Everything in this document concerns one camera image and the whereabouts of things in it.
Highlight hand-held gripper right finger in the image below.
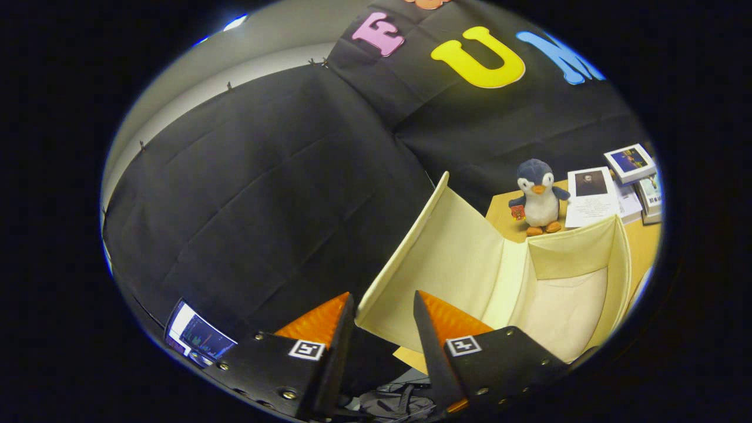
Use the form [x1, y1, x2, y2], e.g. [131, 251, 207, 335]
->
[413, 290, 570, 419]

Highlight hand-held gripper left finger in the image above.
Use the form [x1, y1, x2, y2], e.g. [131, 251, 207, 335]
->
[203, 292, 356, 421]

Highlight cream fabric storage box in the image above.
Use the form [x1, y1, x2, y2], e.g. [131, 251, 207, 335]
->
[355, 171, 632, 364]

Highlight computer monitor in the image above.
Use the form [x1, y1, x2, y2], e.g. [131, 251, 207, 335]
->
[164, 300, 237, 368]

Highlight black backdrop cloth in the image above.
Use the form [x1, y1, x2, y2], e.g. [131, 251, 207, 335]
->
[101, 0, 653, 365]

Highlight grey penguin plush toy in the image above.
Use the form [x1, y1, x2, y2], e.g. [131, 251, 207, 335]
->
[508, 159, 572, 237]

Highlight book with portrait cover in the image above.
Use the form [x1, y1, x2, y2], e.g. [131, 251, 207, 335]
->
[565, 166, 621, 229]

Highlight white text booklet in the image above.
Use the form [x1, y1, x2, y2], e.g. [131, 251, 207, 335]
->
[613, 179, 644, 225]

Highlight white book with sea picture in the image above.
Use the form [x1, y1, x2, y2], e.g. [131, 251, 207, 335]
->
[637, 173, 663, 225]

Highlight book with blue picture cover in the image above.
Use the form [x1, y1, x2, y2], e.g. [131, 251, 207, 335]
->
[603, 143, 657, 186]

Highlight dark cables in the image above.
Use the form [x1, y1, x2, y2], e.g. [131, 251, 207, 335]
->
[352, 382, 435, 421]

